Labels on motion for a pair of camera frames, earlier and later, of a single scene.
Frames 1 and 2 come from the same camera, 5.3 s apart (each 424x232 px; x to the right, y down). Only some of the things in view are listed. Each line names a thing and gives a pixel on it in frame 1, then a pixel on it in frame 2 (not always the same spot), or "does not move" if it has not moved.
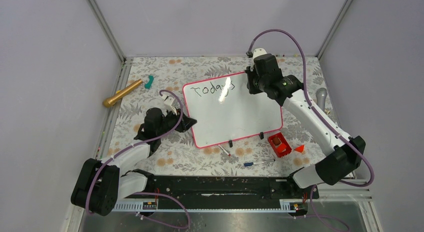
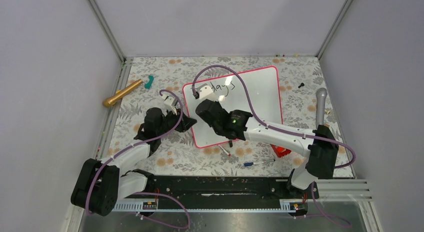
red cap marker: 228,155 does not move
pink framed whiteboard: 226,111 does not move
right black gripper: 253,89 to 219,104
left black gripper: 185,122 does not move
